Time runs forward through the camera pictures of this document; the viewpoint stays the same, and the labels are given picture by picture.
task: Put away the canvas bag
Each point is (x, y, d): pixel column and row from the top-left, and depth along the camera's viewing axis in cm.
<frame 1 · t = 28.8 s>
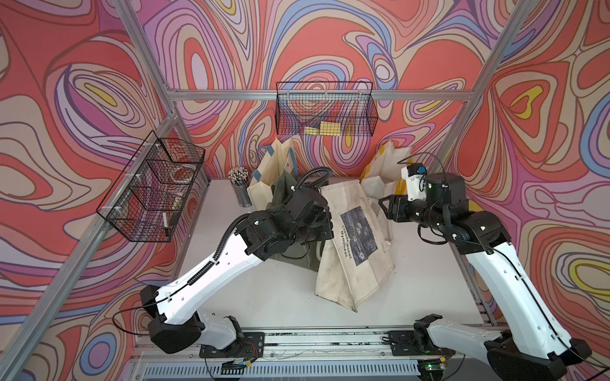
left hand: (339, 226, 62), fingers closed
right hand: (388, 207, 67), fingers open
green canvas bag: (306, 256, 80), point 15 cm above the table
clear cup of pencils: (238, 178, 98), point 19 cm above the table
cream bag with yellow handles: (382, 180, 92), point 23 cm above the table

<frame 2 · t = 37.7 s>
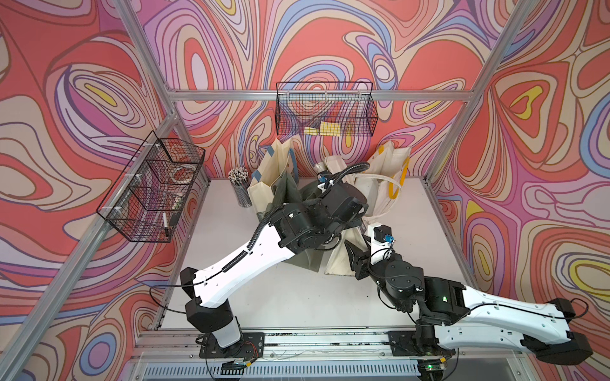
left hand: (360, 209, 61), fingers closed
right hand: (353, 246, 63), fingers open
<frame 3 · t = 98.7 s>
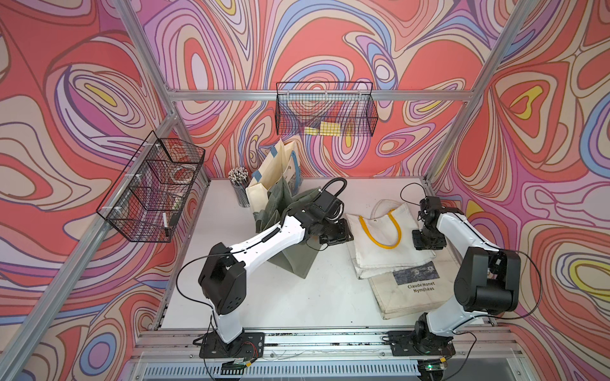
left hand: (355, 240, 77), fingers open
right hand: (428, 252, 87), fingers open
cream bag with yellow handles: (383, 241, 94), point 5 cm above the table
the other named things where they were.

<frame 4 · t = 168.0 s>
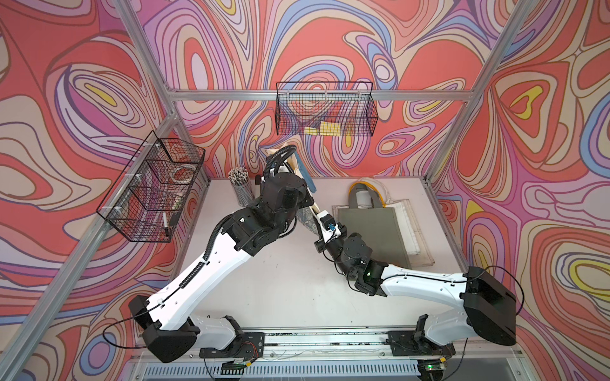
left hand: (309, 181, 64), fingers closed
right hand: (316, 222, 74), fingers closed
green canvas bag: (381, 227, 103), point 2 cm above the table
